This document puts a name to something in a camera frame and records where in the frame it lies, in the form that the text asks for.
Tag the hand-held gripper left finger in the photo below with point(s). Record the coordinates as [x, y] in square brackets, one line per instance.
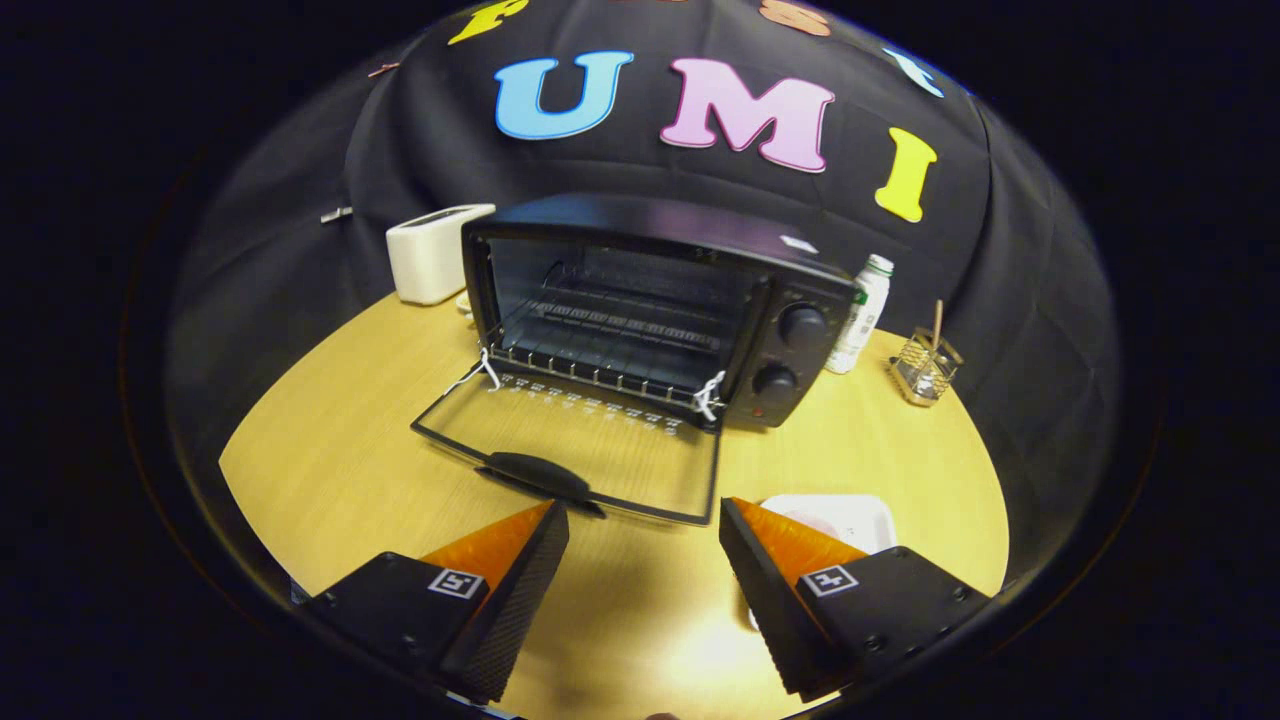
[515, 610]

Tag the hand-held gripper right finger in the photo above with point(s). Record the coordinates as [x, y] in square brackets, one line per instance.
[765, 600]

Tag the white square plate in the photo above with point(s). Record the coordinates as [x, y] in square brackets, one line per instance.
[850, 515]

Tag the black toaster oven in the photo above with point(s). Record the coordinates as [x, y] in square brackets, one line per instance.
[650, 215]

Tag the white bread toaster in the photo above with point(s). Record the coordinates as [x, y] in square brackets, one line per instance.
[430, 260]

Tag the clear glass holder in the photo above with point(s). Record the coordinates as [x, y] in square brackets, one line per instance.
[925, 375]

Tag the white bottle green label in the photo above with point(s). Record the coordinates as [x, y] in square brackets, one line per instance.
[860, 315]

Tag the wooden stick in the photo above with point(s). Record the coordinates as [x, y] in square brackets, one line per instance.
[937, 320]

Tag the black backdrop cloth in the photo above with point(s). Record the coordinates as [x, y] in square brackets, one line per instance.
[300, 250]

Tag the silver cloth clip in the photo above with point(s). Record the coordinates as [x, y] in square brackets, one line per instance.
[336, 214]

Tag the copper cloth clip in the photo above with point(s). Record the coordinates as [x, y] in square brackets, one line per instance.
[383, 70]

